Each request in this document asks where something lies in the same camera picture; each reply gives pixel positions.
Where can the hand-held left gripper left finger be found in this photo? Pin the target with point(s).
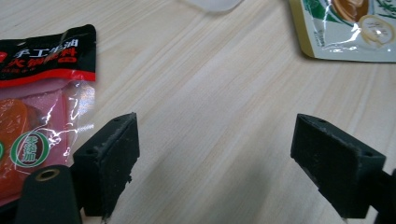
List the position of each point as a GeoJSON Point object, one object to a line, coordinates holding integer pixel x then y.
{"type": "Point", "coordinates": [106, 161]}

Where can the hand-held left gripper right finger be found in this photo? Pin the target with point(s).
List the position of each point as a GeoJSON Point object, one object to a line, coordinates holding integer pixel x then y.
{"type": "Point", "coordinates": [330, 161]}

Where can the red and black sauce packet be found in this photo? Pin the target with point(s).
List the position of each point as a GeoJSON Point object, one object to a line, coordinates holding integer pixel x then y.
{"type": "Point", "coordinates": [37, 102]}

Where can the clear plastic container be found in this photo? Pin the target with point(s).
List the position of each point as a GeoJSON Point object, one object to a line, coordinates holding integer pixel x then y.
{"type": "Point", "coordinates": [211, 4]}

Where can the green and white food packet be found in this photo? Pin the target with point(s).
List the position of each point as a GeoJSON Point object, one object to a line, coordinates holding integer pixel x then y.
{"type": "Point", "coordinates": [348, 28]}

